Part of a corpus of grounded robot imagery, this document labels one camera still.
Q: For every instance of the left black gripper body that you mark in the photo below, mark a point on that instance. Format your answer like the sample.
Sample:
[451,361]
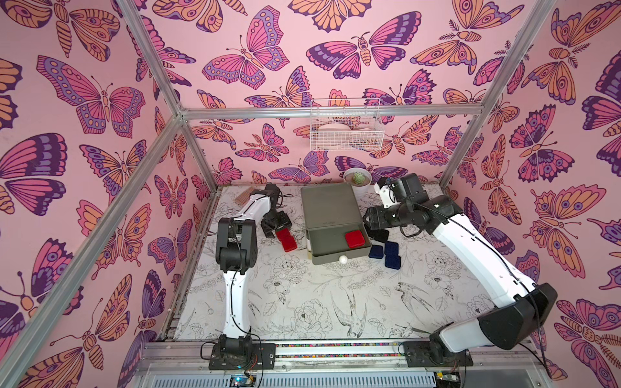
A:
[276,221]

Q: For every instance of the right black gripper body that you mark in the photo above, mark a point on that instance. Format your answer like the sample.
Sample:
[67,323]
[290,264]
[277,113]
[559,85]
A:
[373,218]

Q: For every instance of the red brooch box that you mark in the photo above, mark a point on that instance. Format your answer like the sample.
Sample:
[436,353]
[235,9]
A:
[289,244]
[284,236]
[355,239]

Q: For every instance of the green drawer cabinet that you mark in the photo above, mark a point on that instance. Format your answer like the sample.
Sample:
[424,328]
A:
[330,211]

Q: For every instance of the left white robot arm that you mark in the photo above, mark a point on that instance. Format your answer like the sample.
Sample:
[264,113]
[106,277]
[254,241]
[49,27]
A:
[236,251]

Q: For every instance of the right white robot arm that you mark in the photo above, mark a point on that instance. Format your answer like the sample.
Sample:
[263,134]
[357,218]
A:
[521,306]

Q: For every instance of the black brooch box near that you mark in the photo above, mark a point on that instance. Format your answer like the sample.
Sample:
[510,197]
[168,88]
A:
[381,236]

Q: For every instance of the blue brooch box right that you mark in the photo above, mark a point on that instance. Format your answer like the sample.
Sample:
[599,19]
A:
[391,248]

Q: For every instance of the blue brooch box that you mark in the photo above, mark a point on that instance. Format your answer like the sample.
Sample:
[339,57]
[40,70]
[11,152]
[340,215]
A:
[391,248]
[393,262]
[376,252]

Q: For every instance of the blue brooch box left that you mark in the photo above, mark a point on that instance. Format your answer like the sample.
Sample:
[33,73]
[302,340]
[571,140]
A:
[376,252]

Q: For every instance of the blue brooch box near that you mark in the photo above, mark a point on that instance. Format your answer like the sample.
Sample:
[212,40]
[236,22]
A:
[393,262]

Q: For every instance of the potted cactus white pot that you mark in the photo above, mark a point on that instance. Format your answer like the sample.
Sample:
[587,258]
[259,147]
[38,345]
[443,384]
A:
[357,177]

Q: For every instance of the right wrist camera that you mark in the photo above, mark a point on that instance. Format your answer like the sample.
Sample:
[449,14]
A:
[383,189]

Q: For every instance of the white wire basket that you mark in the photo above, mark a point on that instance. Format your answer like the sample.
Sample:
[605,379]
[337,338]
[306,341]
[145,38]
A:
[346,127]

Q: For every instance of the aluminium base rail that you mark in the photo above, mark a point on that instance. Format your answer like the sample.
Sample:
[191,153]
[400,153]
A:
[340,363]

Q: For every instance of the aluminium frame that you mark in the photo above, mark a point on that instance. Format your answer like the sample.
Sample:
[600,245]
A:
[100,199]

